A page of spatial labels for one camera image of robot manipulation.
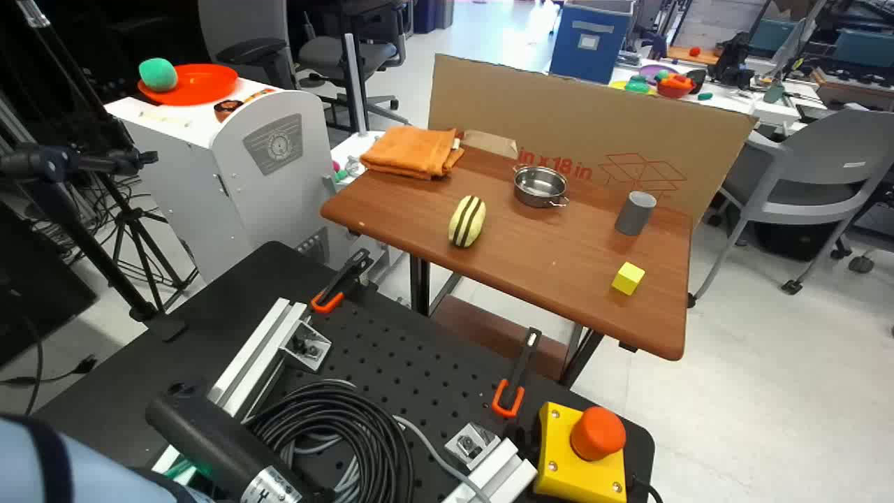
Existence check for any coiled black cable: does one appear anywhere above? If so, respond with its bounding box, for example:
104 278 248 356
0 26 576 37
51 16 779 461
248 378 417 503

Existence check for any yellow green striped ball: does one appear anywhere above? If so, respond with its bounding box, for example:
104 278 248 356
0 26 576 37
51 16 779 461
448 195 487 248

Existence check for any yellow emergency stop box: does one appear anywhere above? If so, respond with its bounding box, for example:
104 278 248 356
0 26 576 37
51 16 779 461
533 402 629 503

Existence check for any wooden table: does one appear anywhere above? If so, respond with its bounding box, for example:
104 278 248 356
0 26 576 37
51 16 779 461
321 152 692 385

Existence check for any black perforated breadboard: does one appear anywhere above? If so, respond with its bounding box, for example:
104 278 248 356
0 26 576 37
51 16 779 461
37 244 653 503

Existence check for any black camera tripod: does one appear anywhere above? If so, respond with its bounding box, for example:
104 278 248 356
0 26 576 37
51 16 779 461
0 0 202 325

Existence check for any orange plate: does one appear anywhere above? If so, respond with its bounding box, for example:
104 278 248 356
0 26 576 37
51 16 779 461
138 64 241 107

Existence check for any left orange black clamp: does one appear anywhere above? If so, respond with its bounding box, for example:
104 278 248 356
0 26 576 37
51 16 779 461
311 248 372 314

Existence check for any orange folded towel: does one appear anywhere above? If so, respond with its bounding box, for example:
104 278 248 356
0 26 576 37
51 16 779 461
361 125 465 180

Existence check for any grey office chair background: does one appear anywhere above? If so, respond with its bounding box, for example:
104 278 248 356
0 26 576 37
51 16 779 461
195 0 409 132

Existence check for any brown cardboard sheet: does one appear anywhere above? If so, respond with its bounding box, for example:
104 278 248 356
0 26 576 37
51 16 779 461
427 53 755 219

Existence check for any cluttered background desk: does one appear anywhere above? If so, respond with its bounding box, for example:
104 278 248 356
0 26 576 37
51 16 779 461
608 37 894 138

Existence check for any grey cylinder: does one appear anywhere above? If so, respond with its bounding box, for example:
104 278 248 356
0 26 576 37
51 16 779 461
615 190 657 234

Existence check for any right orange black clamp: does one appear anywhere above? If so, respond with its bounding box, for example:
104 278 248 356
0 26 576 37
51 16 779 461
493 326 543 421

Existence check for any blue bin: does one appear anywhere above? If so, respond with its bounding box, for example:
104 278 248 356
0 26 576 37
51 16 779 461
551 0 634 83

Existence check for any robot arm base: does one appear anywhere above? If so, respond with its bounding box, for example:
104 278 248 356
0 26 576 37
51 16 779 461
0 398 314 503

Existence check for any grey office chair right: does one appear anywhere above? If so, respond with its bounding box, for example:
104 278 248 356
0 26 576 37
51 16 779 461
687 110 894 307

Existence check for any white robot control cabinet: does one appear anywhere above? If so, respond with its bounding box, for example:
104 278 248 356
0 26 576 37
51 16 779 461
106 79 333 282

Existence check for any small metal bowl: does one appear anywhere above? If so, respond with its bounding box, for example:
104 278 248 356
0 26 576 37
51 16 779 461
515 164 568 208

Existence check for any aluminium extrusion rail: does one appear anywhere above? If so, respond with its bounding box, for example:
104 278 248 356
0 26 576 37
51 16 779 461
149 300 307 486

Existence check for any orange black clamp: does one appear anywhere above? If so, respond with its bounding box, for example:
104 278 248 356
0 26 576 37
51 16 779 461
493 326 543 421
311 248 372 314

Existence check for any yellow cube block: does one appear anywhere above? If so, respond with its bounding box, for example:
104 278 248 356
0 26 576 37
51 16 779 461
611 264 646 297

